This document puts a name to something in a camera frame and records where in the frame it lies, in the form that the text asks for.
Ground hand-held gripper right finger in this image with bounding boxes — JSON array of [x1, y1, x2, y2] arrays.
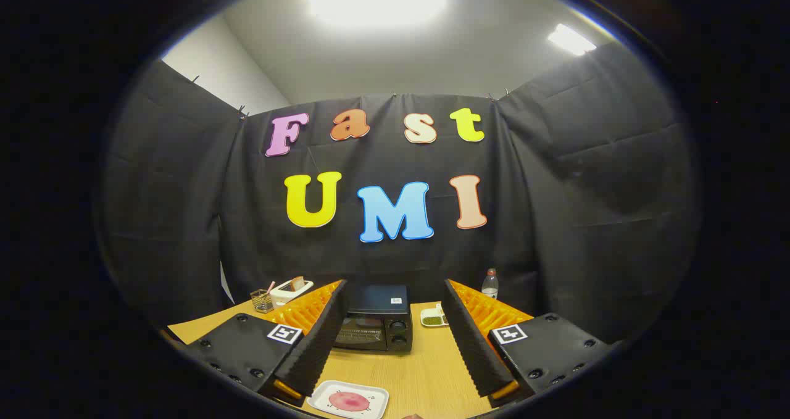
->
[[441, 278, 618, 407]]

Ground white rectangular food tray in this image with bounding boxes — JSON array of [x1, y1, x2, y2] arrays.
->
[[307, 380, 390, 419]]

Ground white divided dish with beans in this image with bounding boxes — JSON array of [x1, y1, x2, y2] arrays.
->
[[420, 304, 449, 328]]

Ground black toaster oven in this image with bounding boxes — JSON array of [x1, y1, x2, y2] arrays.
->
[[332, 284, 414, 354]]

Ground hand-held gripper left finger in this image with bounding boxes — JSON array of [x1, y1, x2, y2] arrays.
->
[[183, 279, 348, 407]]

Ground white pop-up toaster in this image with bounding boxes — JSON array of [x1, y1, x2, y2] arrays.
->
[[270, 276, 314, 307]]

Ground small ceiling light panel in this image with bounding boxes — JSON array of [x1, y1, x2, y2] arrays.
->
[[547, 23, 597, 56]]

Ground pink ham slice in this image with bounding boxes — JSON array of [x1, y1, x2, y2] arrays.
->
[[328, 391, 371, 412]]

